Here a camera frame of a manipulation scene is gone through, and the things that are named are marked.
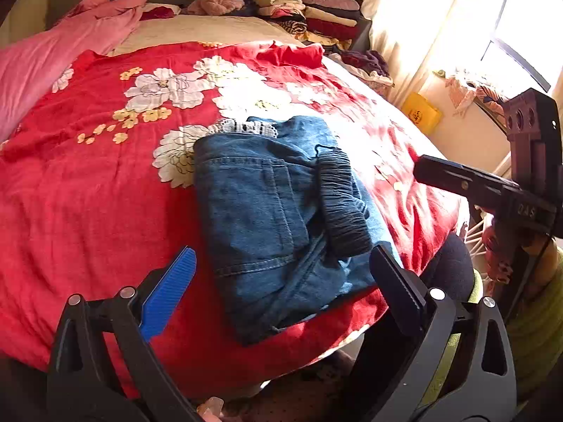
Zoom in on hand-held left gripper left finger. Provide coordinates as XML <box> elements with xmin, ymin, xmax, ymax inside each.
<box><xmin>46</xmin><ymin>246</ymin><xmax>203</xmax><ymax>422</ymax></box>

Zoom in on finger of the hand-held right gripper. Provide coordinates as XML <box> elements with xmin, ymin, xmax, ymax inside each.
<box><xmin>413</xmin><ymin>154</ymin><xmax>522</xmax><ymax>212</ymax></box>

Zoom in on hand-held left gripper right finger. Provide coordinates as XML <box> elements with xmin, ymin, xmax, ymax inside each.
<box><xmin>347</xmin><ymin>244</ymin><xmax>517</xmax><ymax>422</ymax></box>

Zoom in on blue denim pants lace trim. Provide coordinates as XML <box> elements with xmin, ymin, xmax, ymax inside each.
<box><xmin>194</xmin><ymin>115</ymin><xmax>403</xmax><ymax>346</ymax></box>

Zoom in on dark navy cloth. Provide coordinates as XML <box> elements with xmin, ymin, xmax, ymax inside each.
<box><xmin>420</xmin><ymin>232</ymin><xmax>475</xmax><ymax>302</ymax></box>

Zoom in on yellow bag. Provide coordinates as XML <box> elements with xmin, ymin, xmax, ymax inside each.
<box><xmin>401</xmin><ymin>92</ymin><xmax>442</xmax><ymax>135</ymax></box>

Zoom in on floral cloth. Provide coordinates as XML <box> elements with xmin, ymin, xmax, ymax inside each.
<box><xmin>444</xmin><ymin>69</ymin><xmax>506</xmax><ymax>119</ymax></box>

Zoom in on red floral blanket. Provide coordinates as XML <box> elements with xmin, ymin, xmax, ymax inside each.
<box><xmin>0</xmin><ymin>40</ymin><xmax>471</xmax><ymax>398</ymax></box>

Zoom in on window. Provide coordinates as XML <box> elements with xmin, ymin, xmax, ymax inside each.
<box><xmin>479</xmin><ymin>0</ymin><xmax>552</xmax><ymax>93</ymax></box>

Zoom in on floral laundry basket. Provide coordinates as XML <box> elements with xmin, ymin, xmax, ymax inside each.
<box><xmin>328</xmin><ymin>52</ymin><xmax>394</xmax><ymax>98</ymax></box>

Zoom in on yellow-green garment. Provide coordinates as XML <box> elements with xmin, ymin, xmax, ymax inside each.
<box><xmin>418</xmin><ymin>246</ymin><xmax>563</xmax><ymax>407</ymax></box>

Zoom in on purple clothes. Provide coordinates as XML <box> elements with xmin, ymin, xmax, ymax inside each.
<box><xmin>341</xmin><ymin>50</ymin><xmax>390</xmax><ymax>77</ymax></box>

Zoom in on cream curtain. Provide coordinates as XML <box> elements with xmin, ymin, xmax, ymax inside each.
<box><xmin>361</xmin><ymin>0</ymin><xmax>515</xmax><ymax>110</ymax></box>

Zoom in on pile of folded clothes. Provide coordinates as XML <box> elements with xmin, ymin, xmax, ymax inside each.
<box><xmin>251</xmin><ymin>0</ymin><xmax>366</xmax><ymax>51</ymax></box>

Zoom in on pink quilt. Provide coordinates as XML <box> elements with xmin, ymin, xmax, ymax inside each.
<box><xmin>0</xmin><ymin>0</ymin><xmax>148</xmax><ymax>141</ymax></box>

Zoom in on dark red cloth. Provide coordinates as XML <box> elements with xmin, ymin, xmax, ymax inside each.
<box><xmin>140</xmin><ymin>4</ymin><xmax>181</xmax><ymax>21</ymax></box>

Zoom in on pink fluffy cloth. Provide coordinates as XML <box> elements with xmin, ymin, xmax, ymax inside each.
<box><xmin>182</xmin><ymin>0</ymin><xmax>245</xmax><ymax>16</ymax></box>

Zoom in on white wire rack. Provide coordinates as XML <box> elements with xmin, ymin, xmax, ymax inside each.
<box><xmin>457</xmin><ymin>217</ymin><xmax>490</xmax><ymax>283</ymax></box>

